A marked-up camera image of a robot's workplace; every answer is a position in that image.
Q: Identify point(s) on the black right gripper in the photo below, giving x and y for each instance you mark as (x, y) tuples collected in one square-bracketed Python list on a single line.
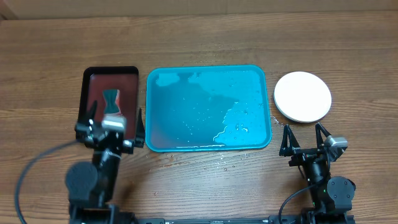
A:
[(303, 154)]

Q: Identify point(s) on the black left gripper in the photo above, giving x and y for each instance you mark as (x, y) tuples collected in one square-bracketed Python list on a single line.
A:
[(78, 127)]

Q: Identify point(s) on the green red sponge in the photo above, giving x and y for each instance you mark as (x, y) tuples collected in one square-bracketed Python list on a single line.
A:
[(111, 98)]

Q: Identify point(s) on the pink white plate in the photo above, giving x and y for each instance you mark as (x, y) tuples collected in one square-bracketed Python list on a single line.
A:
[(302, 97)]

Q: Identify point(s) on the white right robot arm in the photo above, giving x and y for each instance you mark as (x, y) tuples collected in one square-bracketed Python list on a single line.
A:
[(331, 196)]

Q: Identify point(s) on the dark red tray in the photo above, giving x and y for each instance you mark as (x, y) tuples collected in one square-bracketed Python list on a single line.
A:
[(125, 79)]

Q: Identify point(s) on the teal plastic tray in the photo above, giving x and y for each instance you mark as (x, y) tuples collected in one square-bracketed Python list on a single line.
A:
[(208, 108)]

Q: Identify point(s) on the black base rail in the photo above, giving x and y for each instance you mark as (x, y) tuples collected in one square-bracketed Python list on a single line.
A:
[(272, 219)]

